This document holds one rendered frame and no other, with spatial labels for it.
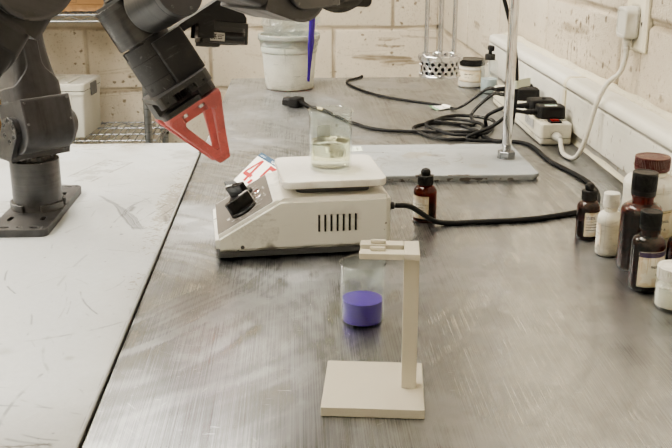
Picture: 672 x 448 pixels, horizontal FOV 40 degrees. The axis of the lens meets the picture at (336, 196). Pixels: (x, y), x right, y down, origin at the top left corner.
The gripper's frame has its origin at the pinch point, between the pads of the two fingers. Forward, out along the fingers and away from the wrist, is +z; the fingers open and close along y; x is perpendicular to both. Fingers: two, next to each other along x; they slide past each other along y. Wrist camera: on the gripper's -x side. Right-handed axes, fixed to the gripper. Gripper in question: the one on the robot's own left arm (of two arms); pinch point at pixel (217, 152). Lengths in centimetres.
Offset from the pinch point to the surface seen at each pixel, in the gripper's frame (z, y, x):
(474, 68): 35, 89, -73
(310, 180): 7.9, -3.9, -6.5
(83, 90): -1, 220, -5
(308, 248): 14.5, -3.3, -2.2
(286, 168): 6.6, 2.0, -6.1
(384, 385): 16.5, -35.8, 4.3
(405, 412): 17.2, -39.9, 4.7
